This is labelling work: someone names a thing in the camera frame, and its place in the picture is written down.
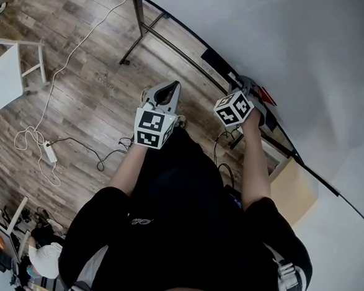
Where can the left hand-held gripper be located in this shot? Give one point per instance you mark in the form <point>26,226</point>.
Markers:
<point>149,124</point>

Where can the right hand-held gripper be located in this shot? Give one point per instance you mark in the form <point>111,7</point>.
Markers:
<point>234,109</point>

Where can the white marker pen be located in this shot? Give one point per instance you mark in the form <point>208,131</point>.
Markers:
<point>232,77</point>

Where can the person's right forearm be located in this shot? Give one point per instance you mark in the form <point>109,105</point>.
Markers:
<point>255,165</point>

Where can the person's left forearm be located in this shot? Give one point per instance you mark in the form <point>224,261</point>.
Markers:
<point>124,172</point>

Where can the person's grey sneaker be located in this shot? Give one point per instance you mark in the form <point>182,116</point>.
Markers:
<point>181,120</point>

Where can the person's black trousers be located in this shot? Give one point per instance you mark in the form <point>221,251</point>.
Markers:
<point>181,160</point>

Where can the light wooden table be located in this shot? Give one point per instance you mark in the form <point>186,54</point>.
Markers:
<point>294,187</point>

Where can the white power strip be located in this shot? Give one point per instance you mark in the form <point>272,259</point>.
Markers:
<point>50,152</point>

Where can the person's black t-shirt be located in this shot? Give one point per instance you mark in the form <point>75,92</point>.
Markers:
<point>193,251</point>

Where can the white chair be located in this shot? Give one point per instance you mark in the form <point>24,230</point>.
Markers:
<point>6,76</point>

